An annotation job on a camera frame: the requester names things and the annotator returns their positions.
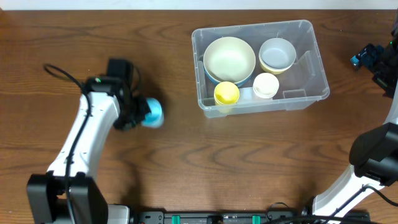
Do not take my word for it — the light blue cup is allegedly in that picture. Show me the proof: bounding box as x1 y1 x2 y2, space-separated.
141 98 164 128

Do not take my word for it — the yellow cup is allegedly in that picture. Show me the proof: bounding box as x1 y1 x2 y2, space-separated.
214 82 240 105
215 103 235 114

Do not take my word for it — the grey small bowl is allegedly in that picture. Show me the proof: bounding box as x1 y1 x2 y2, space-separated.
259 38 297 70

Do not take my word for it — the cream large bowl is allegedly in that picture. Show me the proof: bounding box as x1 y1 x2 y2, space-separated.
203 37 256 84

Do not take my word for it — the dark blue bowl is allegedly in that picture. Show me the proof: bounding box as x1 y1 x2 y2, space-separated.
206 73 251 88
204 68 254 87

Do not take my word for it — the yellow small bowl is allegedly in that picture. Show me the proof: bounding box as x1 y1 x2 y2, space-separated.
259 60 292 75

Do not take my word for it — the pale green cup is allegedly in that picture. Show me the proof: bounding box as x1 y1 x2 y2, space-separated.
252 73 279 96

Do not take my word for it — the pink cup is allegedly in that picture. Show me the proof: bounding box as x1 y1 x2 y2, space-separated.
254 92 274 100

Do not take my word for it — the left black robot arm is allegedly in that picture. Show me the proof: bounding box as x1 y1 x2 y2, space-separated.
27 58 150 223

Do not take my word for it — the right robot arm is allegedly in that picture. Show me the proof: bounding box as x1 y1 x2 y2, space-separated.
298 23 397 223

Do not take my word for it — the clear plastic storage container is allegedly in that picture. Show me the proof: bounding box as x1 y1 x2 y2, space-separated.
192 20 330 118

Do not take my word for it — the white label sticker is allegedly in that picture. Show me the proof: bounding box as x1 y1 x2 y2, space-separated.
238 87 255 103

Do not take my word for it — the left black cable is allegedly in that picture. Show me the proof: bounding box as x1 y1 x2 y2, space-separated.
42 63 94 224

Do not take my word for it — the black cable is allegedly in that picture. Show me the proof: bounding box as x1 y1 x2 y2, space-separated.
266 183 398 220
42 63 94 224

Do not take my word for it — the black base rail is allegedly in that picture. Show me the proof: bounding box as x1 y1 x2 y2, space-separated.
129 208 371 224

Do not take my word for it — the right black cable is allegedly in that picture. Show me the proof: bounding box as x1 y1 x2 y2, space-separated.
266 183 398 220

